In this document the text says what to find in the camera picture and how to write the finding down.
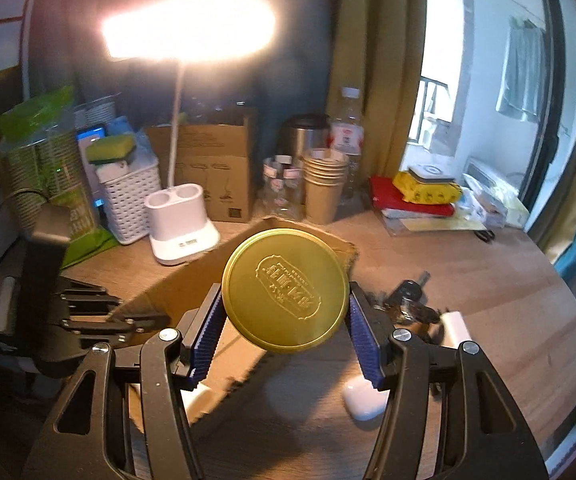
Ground yellow green sponge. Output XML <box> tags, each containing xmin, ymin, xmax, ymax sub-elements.
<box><xmin>85</xmin><ymin>134</ymin><xmax>136</xmax><ymax>165</ymax></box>

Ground hanging grey clothes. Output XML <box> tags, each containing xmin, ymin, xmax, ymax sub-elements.
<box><xmin>496</xmin><ymin>15</ymin><xmax>548</xmax><ymax>121</ymax></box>

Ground flower print glass jar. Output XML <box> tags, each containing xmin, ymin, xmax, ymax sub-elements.
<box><xmin>283</xmin><ymin>157</ymin><xmax>305</xmax><ymax>218</ymax></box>
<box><xmin>263</xmin><ymin>157</ymin><xmax>287</xmax><ymax>212</ymax></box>

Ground white woven plastic basket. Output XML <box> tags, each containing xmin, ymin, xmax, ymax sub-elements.
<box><xmin>95</xmin><ymin>152</ymin><xmax>163</xmax><ymax>246</ymax></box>

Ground steel thermos mug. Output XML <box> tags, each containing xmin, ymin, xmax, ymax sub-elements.
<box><xmin>280</xmin><ymin>115</ymin><xmax>331</xmax><ymax>161</ymax></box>

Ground white earbuds case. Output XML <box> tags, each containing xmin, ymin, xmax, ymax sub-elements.
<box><xmin>343</xmin><ymin>377</ymin><xmax>393</xmax><ymax>421</ymax></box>

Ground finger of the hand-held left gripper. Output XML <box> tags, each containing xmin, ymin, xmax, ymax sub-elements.
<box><xmin>60</xmin><ymin>282</ymin><xmax>123</xmax><ymax>312</ymax></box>
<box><xmin>63</xmin><ymin>311</ymin><xmax>171</xmax><ymax>337</ymax></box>

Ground pile of plastic packets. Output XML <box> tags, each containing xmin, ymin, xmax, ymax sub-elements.
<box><xmin>455</xmin><ymin>172</ymin><xmax>528</xmax><ymax>231</ymax></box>

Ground clear plastic water bottle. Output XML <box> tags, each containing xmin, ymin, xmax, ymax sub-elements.
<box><xmin>330</xmin><ymin>86</ymin><xmax>366</xmax><ymax>198</ymax></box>

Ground device with blue screen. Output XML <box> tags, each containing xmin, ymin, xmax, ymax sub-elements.
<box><xmin>75</xmin><ymin>122</ymin><xmax>109</xmax><ymax>144</ymax></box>

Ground white power adapter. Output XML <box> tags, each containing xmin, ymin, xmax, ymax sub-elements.
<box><xmin>438</xmin><ymin>310</ymin><xmax>471</xmax><ymax>348</ymax></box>

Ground green package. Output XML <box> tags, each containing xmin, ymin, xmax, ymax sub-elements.
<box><xmin>0</xmin><ymin>85</ymin><xmax>119</xmax><ymax>268</ymax></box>

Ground red book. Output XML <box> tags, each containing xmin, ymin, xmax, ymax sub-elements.
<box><xmin>370</xmin><ymin>175</ymin><xmax>456</xmax><ymax>217</ymax></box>

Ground white desk lamp base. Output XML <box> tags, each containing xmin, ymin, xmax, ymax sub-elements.
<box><xmin>100</xmin><ymin>0</ymin><xmax>276</xmax><ymax>267</ymax></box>

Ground small grey white device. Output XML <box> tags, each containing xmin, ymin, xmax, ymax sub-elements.
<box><xmin>408</xmin><ymin>164</ymin><xmax>454</xmax><ymax>186</ymax></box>

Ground stack of paper cups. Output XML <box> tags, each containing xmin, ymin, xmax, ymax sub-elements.
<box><xmin>302</xmin><ymin>147</ymin><xmax>349</xmax><ymax>225</ymax></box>

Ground torn cardboard box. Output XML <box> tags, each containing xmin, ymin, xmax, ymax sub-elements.
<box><xmin>105</xmin><ymin>216</ymin><xmax>361</xmax><ymax>426</ymax></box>

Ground black door frame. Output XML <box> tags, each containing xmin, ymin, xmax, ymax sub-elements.
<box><xmin>518</xmin><ymin>0</ymin><xmax>576</xmax><ymax>196</ymax></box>

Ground red jar with yellow lid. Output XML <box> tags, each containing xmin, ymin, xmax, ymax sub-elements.
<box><xmin>222</xmin><ymin>228</ymin><xmax>351</xmax><ymax>356</ymax></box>

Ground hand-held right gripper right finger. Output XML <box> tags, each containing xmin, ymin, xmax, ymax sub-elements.
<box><xmin>349</xmin><ymin>282</ymin><xmax>551</xmax><ymax>480</ymax></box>

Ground yellow curtain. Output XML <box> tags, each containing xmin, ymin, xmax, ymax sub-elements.
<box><xmin>328</xmin><ymin>0</ymin><xmax>431</xmax><ymax>196</ymax></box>

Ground yellow packet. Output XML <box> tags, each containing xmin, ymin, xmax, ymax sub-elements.
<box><xmin>393</xmin><ymin>171</ymin><xmax>463</xmax><ymax>206</ymax></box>

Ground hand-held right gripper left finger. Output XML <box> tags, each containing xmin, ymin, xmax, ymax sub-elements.
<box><xmin>20</xmin><ymin>282</ymin><xmax>226</xmax><ymax>480</ymax></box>

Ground printed lamp cardboard box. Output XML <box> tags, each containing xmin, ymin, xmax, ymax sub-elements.
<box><xmin>145</xmin><ymin>107</ymin><xmax>261</xmax><ymax>223</ymax></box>

